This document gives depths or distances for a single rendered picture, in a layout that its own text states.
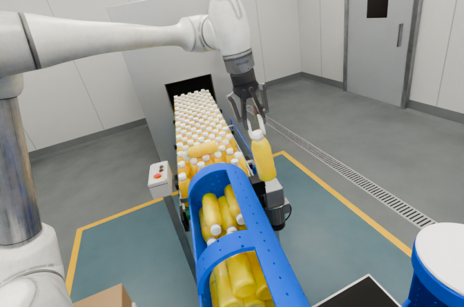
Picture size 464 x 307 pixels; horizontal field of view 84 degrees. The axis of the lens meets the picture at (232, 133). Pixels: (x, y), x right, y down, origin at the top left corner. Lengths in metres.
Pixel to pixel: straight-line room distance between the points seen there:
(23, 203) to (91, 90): 4.47
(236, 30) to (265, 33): 5.04
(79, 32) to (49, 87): 4.74
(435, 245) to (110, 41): 1.10
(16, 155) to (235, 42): 0.61
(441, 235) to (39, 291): 1.15
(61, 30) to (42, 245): 0.56
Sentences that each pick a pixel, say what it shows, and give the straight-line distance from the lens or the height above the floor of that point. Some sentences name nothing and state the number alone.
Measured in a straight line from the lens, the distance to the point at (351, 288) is 2.01.
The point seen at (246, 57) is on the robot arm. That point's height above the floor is 1.69.
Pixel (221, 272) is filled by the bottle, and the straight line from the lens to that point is 0.88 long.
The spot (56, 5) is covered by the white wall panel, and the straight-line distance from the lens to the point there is 5.17.
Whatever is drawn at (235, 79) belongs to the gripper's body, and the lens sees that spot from 0.79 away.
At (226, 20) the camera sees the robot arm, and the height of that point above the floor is 1.80.
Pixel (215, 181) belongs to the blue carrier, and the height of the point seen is 1.15.
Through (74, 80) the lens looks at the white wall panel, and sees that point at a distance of 5.23.
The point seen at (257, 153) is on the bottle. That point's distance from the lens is 0.91.
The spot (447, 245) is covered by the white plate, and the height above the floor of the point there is 1.04.
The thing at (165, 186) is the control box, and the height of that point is 1.06.
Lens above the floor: 1.83
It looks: 26 degrees down
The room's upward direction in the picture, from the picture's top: 11 degrees counter-clockwise
